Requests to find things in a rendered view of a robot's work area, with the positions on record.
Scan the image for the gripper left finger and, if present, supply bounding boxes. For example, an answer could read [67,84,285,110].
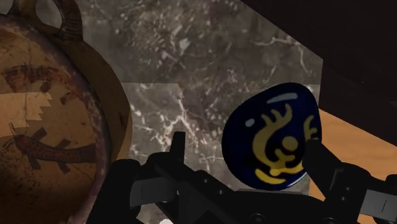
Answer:
[87,131,240,224]

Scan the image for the brown painted fish bowl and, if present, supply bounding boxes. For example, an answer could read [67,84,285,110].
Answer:
[0,0,134,224]

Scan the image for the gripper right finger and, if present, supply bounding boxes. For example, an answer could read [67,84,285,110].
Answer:
[302,138,397,224]

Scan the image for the dark robot stand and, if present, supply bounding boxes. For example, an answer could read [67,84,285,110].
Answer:
[241,0,397,147]

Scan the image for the blue yellow patterned oval stone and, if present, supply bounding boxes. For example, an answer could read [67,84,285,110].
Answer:
[221,81,323,192]

